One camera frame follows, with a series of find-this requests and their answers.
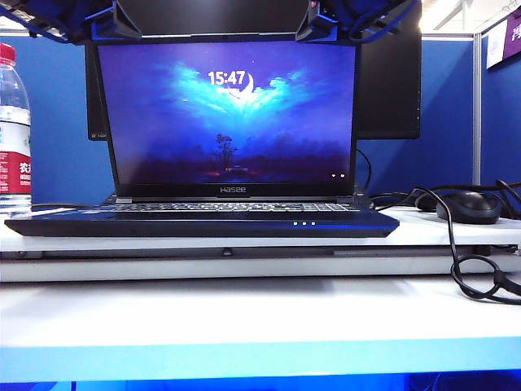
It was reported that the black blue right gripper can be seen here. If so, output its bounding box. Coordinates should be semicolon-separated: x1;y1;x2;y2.
295;0;367;42

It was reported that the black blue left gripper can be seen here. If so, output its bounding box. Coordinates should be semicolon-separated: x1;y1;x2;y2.
52;0;143;44

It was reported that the black laptop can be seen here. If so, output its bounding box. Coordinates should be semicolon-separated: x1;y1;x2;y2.
3;38;401;240

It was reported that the black computer monitor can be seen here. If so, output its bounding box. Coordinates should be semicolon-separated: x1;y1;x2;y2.
84;0;423;142

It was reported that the clear red-label water bottle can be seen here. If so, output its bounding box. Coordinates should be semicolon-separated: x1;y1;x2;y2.
0;42;33;217

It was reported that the blue office partition panel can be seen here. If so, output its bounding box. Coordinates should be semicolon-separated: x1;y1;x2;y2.
0;35;475;207
481;24;521;189

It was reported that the purple white poster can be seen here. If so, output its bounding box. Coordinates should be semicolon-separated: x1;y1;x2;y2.
485;15;521;72

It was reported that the black grey computer mouse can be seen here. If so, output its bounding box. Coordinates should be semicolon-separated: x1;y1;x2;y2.
436;191;503;226

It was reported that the white desk riser platform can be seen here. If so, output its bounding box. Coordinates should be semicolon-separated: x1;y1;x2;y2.
0;203;521;284

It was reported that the thin curved black cable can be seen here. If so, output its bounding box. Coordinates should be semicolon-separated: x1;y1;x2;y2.
355;147;374;200

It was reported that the silver partition post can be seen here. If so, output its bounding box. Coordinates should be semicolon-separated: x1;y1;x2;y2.
472;33;484;187

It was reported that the long looped black cable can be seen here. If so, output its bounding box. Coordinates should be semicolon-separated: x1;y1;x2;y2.
368;186;521;305

